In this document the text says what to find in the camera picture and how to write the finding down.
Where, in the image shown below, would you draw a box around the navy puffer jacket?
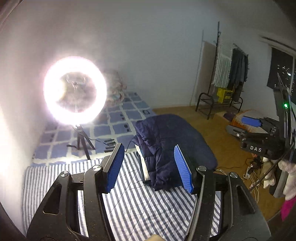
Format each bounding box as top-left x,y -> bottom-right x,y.
132,114 -> 218,191

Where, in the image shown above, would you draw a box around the pink right sleeve forearm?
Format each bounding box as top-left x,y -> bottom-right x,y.
280,197 -> 296,221

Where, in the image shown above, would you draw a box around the black clothes rack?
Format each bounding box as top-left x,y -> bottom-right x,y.
195,24 -> 249,120

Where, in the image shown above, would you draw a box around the dark hanging clothes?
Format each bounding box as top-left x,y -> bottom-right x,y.
227,48 -> 249,101

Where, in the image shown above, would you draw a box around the right gloved hand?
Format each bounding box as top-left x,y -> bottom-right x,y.
263,161 -> 295,201

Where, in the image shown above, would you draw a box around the blue white jacket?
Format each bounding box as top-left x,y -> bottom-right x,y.
135,145 -> 151,184

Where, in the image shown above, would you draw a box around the yellow box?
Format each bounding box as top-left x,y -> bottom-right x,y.
216,88 -> 233,104

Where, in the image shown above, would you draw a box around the white power strip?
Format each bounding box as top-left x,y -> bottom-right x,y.
243,165 -> 254,179

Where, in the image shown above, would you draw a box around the blue white striped bed sheet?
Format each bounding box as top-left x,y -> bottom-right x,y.
21,151 -> 222,238

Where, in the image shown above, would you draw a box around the black light tripod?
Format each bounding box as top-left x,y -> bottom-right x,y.
67,126 -> 95,160

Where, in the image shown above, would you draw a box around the striped hanging towel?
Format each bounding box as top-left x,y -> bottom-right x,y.
212,42 -> 233,88

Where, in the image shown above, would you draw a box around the dark window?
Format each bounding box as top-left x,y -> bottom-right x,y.
267,48 -> 295,102

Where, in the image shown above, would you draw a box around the folded floral quilts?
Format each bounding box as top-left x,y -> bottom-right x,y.
102,70 -> 126,107

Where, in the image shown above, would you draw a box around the tangled floor cables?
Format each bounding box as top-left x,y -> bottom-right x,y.
215,157 -> 266,204

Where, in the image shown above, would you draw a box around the ring light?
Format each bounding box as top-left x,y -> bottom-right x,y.
43,56 -> 107,126

